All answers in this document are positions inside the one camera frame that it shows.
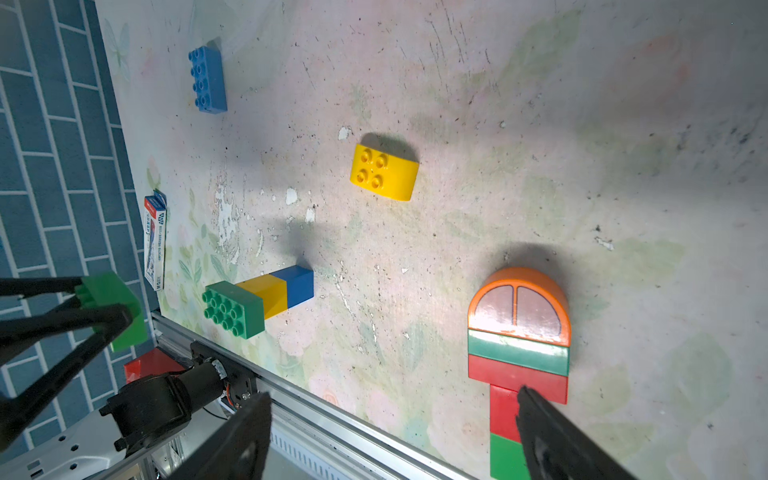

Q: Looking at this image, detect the long green lego brick back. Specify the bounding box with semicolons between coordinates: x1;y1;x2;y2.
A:
75;271;149;352

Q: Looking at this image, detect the long red lego brick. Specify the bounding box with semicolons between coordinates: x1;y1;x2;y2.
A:
468;355;568;404

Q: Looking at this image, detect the small green lego brick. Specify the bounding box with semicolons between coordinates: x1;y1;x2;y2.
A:
490;433;531;480

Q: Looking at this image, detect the long blue lego brick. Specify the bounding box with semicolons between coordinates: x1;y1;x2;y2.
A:
188;46;227;114

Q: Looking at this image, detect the small yellow lego brick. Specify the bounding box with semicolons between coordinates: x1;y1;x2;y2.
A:
237;274;288;319

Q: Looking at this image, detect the yellow rounded lego brick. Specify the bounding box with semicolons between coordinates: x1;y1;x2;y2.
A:
349;144;419;202

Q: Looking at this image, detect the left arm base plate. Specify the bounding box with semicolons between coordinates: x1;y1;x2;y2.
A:
190;341;258;411

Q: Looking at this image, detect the orange round lego piece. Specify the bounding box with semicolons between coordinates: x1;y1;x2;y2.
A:
467;267;572;347

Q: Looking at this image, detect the white slotted cable duct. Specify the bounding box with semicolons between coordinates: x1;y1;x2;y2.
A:
270;428;362;479

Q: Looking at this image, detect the red blue lego piece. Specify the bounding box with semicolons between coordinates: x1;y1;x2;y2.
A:
143;189;167;291

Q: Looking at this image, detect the long green lego brick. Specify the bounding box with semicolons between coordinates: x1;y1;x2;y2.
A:
202;281;265;339
75;271;149;352
468;329;570;377

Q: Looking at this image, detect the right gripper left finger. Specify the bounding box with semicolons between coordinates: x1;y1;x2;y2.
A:
169;392;272;480

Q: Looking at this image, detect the small blue lego brick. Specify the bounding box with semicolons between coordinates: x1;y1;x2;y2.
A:
271;265;314;309

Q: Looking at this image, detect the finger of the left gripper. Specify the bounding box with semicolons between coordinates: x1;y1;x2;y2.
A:
0;277;83;298
0;302;134;452

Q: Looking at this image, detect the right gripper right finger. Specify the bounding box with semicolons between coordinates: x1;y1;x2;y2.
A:
516;386;635;480

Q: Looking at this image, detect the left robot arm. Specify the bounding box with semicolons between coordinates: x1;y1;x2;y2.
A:
1;272;226;479

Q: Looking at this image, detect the small red lego brick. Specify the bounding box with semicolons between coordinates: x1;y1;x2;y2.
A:
490;385;521;443

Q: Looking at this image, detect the long green lego brick front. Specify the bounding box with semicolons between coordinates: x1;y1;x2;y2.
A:
468;329;570;377

